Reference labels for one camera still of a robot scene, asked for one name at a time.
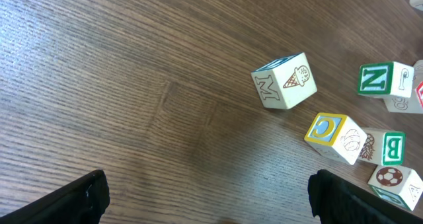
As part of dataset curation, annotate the yellow letter C block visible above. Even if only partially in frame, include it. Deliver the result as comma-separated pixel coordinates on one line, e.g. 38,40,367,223
304,112,367,165

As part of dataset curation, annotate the letter Z block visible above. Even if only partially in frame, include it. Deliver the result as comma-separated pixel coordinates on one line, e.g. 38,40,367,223
251,52,317,110

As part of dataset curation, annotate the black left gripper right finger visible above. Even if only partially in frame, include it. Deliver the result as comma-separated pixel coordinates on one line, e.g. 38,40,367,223
307,169,422,224

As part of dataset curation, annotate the green letter N block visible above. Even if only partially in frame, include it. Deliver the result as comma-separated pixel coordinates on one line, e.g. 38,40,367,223
357,61,414,98

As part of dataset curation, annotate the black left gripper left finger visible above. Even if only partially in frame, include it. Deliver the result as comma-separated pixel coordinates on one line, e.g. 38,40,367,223
1,170,110,224

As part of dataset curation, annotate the green letter B pineapple block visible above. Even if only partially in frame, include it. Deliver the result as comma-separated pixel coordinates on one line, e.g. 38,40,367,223
358,128,406,166

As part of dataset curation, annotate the letter A soccer block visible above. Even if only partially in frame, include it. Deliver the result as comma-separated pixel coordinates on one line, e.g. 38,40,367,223
367,165,422,211

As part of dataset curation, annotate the red letter V block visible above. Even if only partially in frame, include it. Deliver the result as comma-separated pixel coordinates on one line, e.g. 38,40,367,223
384,79,422,114

